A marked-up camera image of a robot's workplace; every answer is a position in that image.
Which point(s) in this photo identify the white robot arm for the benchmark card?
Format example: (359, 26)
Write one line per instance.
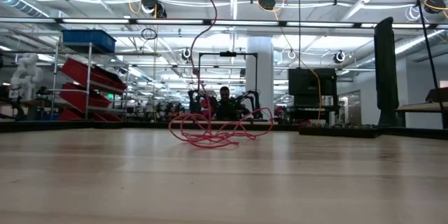
(26, 73)

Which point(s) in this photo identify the white column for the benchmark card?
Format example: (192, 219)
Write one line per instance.
(264, 77)

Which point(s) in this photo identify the black equipment cabinet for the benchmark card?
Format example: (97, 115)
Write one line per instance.
(308, 84)

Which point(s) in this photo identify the blue storage bin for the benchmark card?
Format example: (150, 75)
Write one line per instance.
(89, 40)

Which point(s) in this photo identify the metal shelf rack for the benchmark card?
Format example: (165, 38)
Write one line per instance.
(89, 56)

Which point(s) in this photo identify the person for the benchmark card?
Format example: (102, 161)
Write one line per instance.
(225, 101)

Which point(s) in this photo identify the red storage bin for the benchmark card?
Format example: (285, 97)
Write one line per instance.
(75, 98)
(70, 115)
(75, 70)

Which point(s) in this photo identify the black slab-shaped device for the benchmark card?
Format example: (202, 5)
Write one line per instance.
(385, 77)

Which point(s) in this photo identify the thin black leaning pole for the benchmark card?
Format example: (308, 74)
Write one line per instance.
(423, 24)

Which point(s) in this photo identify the wooden work table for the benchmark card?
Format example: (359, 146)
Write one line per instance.
(413, 107)

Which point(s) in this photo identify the dark brown box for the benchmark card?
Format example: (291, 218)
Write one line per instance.
(437, 95)

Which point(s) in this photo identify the black gantry frame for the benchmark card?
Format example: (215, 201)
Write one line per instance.
(210, 53)

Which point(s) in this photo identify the long ceiling light rail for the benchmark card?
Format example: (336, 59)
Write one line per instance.
(98, 21)

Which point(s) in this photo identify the silver ventilation duct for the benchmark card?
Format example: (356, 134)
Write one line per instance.
(21, 3)

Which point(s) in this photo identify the black aluminium table frame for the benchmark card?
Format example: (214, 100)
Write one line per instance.
(105, 125)

